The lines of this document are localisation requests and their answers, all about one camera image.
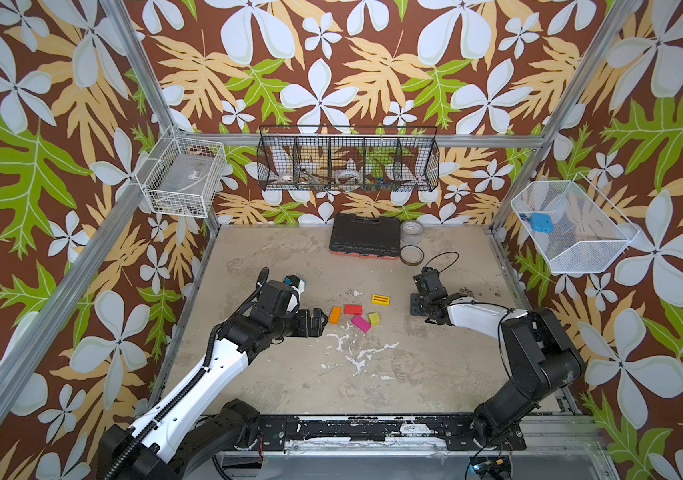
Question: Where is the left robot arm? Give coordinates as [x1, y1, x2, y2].
[97, 268, 329, 479]

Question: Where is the brown tape roll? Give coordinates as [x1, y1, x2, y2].
[399, 244, 425, 266]

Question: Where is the magenta rectangular block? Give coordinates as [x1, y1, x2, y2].
[351, 315, 371, 333]

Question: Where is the small yellow cube block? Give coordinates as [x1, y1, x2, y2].
[369, 312, 381, 326]

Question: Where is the red rectangular block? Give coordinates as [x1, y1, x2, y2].
[343, 304, 363, 316]

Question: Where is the black wire basket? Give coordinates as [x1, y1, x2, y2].
[256, 125, 441, 192]

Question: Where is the yellow red-striped block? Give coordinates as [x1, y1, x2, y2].
[371, 294, 391, 306]

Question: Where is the white mesh corner basket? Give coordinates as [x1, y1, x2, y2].
[511, 174, 641, 276]

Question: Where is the orange rectangular block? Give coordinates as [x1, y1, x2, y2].
[329, 306, 343, 325]

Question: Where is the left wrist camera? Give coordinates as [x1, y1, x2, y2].
[284, 275, 306, 300]

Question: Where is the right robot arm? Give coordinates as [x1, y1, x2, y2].
[411, 267, 587, 448]

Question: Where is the white tape roll in basket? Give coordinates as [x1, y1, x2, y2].
[335, 169, 363, 185]

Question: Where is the black tool case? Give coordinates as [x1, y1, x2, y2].
[329, 213, 401, 259]

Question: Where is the clear glass jar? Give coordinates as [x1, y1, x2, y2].
[401, 220, 425, 245]

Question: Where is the blue object in basket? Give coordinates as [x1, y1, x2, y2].
[529, 213, 555, 234]

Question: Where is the white wire basket left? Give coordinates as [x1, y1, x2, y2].
[137, 128, 228, 218]

